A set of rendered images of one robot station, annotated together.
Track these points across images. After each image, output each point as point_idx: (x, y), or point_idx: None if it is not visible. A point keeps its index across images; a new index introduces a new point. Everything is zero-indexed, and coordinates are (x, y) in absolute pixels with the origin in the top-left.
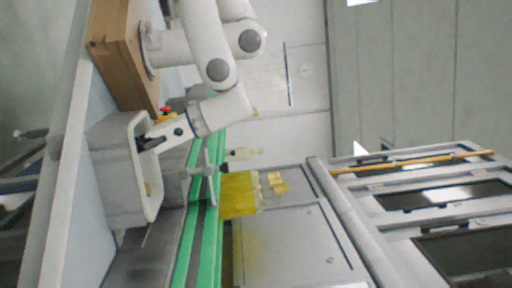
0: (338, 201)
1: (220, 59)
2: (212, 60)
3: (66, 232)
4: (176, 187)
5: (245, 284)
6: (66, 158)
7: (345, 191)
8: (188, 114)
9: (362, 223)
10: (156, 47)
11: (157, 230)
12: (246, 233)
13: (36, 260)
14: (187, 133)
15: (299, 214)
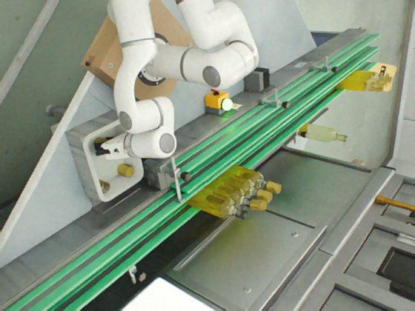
0: (334, 236)
1: (126, 112)
2: (121, 112)
3: (27, 198)
4: (155, 175)
5: (178, 268)
6: (47, 149)
7: (364, 227)
8: (125, 139)
9: (319, 273)
10: (148, 63)
11: (124, 204)
12: (227, 225)
13: None
14: (121, 154)
15: (284, 230)
